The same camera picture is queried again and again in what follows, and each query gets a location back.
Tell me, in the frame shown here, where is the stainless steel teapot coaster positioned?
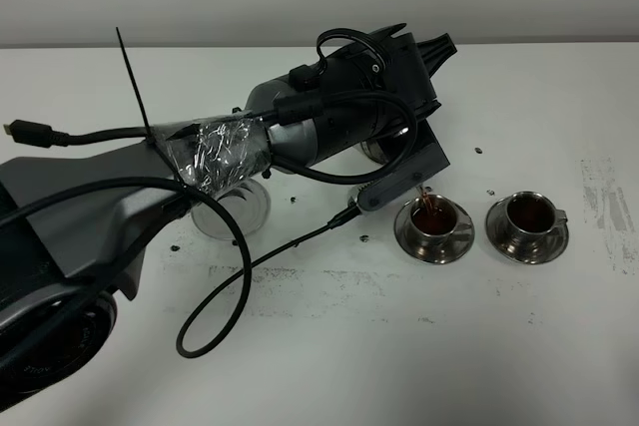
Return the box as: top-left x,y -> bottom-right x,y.
191,179 -> 271,240

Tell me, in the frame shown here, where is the stainless steel teacup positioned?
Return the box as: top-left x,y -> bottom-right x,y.
403,195 -> 474,261
504,192 -> 568,254

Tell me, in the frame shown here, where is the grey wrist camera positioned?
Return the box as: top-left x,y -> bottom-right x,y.
352,121 -> 450,213

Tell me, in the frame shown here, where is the left stainless steel teacup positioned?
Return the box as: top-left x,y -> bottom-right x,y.
403,195 -> 474,261

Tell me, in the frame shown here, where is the black cable tie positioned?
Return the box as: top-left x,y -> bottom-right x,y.
115,27 -> 196,206

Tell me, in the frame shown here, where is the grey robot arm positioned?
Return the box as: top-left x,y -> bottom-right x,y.
1,24 -> 456,395

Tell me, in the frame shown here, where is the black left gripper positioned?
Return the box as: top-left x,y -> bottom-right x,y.
319,23 -> 457,142

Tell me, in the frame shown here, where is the right stainless steel teacup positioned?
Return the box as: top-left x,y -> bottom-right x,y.
504,192 -> 568,254

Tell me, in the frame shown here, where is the loose black plug cable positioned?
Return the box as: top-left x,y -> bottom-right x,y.
1,119 -> 156,150

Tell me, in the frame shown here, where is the left stainless steel saucer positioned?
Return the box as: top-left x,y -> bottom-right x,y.
393,195 -> 475,264

